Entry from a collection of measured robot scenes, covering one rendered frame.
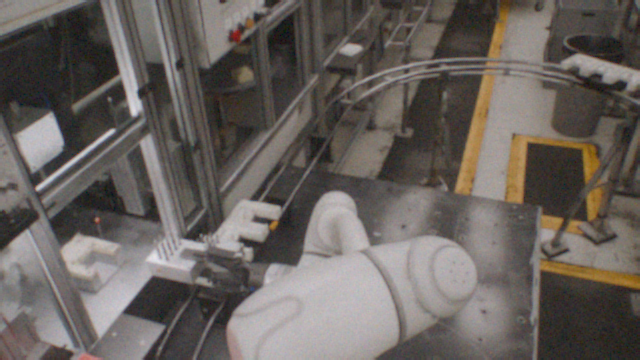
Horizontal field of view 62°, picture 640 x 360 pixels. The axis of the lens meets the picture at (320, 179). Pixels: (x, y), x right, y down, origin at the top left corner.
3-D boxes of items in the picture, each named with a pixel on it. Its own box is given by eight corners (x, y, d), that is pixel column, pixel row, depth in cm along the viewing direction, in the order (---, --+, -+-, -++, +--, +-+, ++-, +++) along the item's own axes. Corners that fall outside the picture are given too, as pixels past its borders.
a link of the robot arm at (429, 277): (413, 228, 84) (336, 257, 79) (476, 207, 67) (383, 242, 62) (444, 308, 82) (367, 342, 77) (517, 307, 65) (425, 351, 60)
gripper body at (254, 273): (276, 281, 134) (243, 273, 137) (273, 256, 129) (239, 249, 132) (264, 303, 128) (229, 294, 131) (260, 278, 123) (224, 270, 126)
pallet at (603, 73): (557, 78, 268) (561, 60, 262) (572, 70, 275) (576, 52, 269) (629, 103, 244) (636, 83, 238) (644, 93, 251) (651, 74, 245)
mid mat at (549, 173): (608, 239, 285) (609, 237, 284) (501, 220, 301) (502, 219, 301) (597, 144, 361) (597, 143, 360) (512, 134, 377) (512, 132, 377)
